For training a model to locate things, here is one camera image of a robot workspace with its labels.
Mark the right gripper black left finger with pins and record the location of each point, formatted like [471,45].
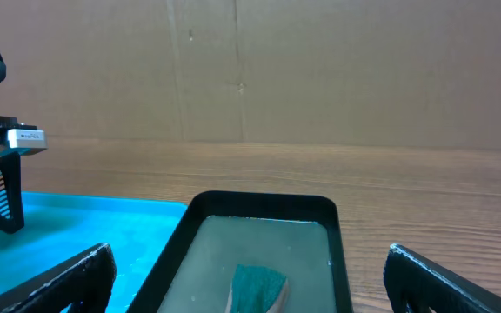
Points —
[81,284]

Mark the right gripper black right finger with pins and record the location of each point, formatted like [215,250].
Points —
[415,283]

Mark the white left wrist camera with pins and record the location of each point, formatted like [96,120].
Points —
[23,142]

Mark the teal plastic serving tray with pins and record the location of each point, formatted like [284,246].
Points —
[57,227]

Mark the black water-filled tray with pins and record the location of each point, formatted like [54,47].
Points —
[296,235]

